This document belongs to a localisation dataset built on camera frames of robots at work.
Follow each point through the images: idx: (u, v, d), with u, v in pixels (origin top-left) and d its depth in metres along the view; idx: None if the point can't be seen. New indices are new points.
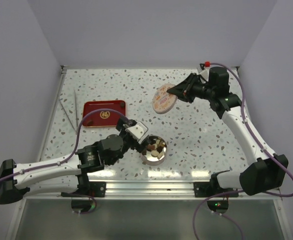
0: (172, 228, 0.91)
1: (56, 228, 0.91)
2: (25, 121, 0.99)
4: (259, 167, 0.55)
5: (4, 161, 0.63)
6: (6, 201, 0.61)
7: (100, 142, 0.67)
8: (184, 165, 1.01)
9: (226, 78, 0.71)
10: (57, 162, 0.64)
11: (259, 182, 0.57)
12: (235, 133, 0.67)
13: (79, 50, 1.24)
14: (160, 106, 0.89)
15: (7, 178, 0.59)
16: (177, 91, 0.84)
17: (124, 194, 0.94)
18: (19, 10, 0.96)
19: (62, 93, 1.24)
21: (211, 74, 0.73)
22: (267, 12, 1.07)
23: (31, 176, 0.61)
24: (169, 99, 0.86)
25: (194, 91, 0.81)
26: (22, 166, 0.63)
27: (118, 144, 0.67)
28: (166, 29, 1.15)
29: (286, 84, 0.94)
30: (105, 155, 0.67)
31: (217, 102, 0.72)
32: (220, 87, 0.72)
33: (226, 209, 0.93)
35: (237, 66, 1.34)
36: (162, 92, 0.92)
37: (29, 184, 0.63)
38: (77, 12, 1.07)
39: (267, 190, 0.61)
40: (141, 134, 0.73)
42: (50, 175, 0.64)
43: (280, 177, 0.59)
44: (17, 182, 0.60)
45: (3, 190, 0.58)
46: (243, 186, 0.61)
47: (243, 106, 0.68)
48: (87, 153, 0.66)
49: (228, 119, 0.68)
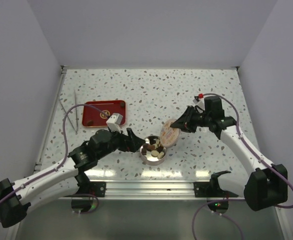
0: (172, 228, 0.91)
1: (56, 228, 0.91)
2: (25, 121, 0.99)
4: (258, 176, 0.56)
5: None
6: (10, 223, 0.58)
7: (91, 139, 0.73)
8: (184, 165, 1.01)
9: (220, 102, 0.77)
10: (54, 168, 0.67)
11: (261, 193, 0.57)
12: (233, 149, 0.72)
13: (79, 50, 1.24)
14: (167, 140, 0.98)
15: (10, 196, 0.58)
16: (178, 124, 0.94)
17: (123, 194, 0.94)
18: (19, 10, 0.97)
19: (62, 93, 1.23)
21: (206, 101, 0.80)
22: (267, 11, 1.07)
23: (33, 187, 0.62)
24: (174, 133, 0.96)
25: (194, 121, 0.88)
26: (20, 182, 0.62)
27: (106, 136, 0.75)
28: (166, 29, 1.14)
29: (286, 84, 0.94)
30: (98, 150, 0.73)
31: (215, 124, 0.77)
32: (215, 111, 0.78)
33: (226, 209, 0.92)
35: (237, 66, 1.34)
36: (167, 127, 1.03)
37: (32, 198, 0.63)
38: (76, 12, 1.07)
39: (274, 204, 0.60)
40: (114, 120, 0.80)
42: (50, 182, 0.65)
43: (283, 189, 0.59)
44: (22, 196, 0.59)
45: (8, 209, 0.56)
46: (248, 201, 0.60)
47: (238, 125, 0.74)
48: (79, 153, 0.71)
49: (226, 137, 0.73)
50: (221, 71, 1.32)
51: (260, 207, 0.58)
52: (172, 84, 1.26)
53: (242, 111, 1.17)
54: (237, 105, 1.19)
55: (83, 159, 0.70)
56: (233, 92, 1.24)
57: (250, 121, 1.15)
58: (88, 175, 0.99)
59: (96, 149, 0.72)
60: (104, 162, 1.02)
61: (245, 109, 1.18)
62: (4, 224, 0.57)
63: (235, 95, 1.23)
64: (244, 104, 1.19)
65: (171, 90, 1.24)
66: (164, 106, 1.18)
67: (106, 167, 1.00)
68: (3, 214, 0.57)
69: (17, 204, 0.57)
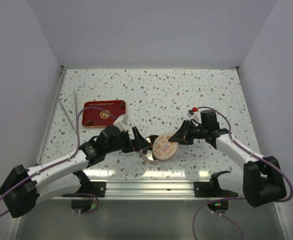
0: (172, 228, 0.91)
1: (56, 227, 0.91)
2: (25, 121, 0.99)
4: (250, 166, 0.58)
5: (12, 169, 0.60)
6: (21, 210, 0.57)
7: (102, 133, 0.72)
8: (184, 165, 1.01)
9: (215, 115, 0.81)
10: (67, 157, 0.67)
11: (257, 185, 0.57)
12: (228, 152, 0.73)
13: (80, 51, 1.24)
14: (163, 153, 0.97)
15: (25, 182, 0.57)
16: (177, 138, 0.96)
17: (123, 194, 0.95)
18: (19, 10, 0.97)
19: (62, 93, 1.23)
21: (202, 114, 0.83)
22: (267, 11, 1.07)
23: (47, 175, 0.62)
24: (172, 146, 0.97)
25: (192, 133, 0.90)
26: (34, 168, 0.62)
27: (116, 131, 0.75)
28: (166, 29, 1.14)
29: (286, 84, 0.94)
30: (107, 145, 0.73)
31: (210, 135, 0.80)
32: (209, 123, 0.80)
33: (227, 209, 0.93)
35: (237, 66, 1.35)
36: (162, 141, 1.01)
37: (44, 186, 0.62)
38: (77, 12, 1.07)
39: (274, 199, 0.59)
40: (121, 119, 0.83)
42: (63, 171, 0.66)
43: (278, 179, 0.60)
44: (37, 182, 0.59)
45: (23, 193, 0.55)
46: (248, 198, 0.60)
47: (230, 132, 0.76)
48: (88, 147, 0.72)
49: (220, 143, 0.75)
50: (221, 71, 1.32)
51: (260, 201, 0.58)
52: (172, 84, 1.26)
53: (242, 111, 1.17)
54: (237, 105, 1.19)
55: (92, 152, 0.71)
56: (232, 92, 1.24)
57: (250, 121, 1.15)
58: (88, 175, 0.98)
59: (105, 144, 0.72)
60: (104, 162, 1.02)
61: (245, 109, 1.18)
62: (15, 210, 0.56)
63: (235, 95, 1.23)
64: (244, 104, 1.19)
65: (171, 90, 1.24)
66: (164, 106, 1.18)
67: (106, 167, 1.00)
68: (17, 200, 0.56)
69: (33, 189, 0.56)
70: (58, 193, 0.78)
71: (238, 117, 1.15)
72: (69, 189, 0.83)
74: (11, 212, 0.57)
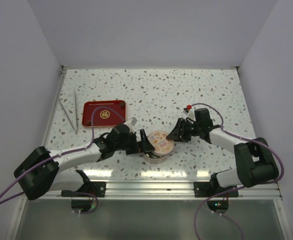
0: (173, 228, 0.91)
1: (56, 227, 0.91)
2: (26, 121, 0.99)
4: (239, 145, 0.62)
5: (34, 149, 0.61)
6: (38, 191, 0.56)
7: (114, 129, 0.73)
8: (184, 165, 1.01)
9: (208, 112, 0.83)
10: (84, 146, 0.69)
11: (248, 163, 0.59)
12: (222, 142, 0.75)
13: (80, 51, 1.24)
14: (161, 148, 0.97)
15: (47, 161, 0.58)
16: (173, 135, 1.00)
17: (123, 194, 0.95)
18: (19, 10, 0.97)
19: (62, 93, 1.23)
21: (196, 112, 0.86)
22: (267, 12, 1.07)
23: (67, 158, 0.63)
24: (169, 144, 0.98)
25: (187, 131, 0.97)
26: (55, 151, 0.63)
27: (127, 128, 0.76)
28: (165, 29, 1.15)
29: (286, 84, 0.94)
30: (117, 142, 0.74)
31: (204, 132, 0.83)
32: (203, 120, 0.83)
33: (227, 209, 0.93)
35: (237, 66, 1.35)
36: (158, 137, 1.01)
37: (62, 169, 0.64)
38: (77, 12, 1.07)
39: (267, 178, 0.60)
40: (129, 121, 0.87)
42: (78, 159, 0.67)
43: (268, 157, 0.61)
44: (59, 163, 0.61)
45: (45, 172, 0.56)
46: (242, 179, 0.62)
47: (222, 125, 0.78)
48: (100, 141, 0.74)
49: (212, 136, 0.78)
50: (221, 71, 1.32)
51: (254, 179, 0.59)
52: (172, 84, 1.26)
53: (242, 111, 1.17)
54: (237, 105, 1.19)
55: (104, 147, 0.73)
56: (233, 92, 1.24)
57: (251, 121, 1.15)
58: (88, 175, 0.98)
59: (116, 140, 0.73)
60: (104, 162, 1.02)
61: (245, 109, 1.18)
62: (33, 191, 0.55)
63: (235, 95, 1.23)
64: (244, 104, 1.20)
65: (171, 90, 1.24)
66: (165, 106, 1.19)
67: (106, 167, 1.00)
68: (37, 178, 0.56)
69: (55, 168, 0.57)
70: (61, 187, 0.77)
71: (238, 117, 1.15)
72: (74, 185, 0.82)
74: (28, 193, 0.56)
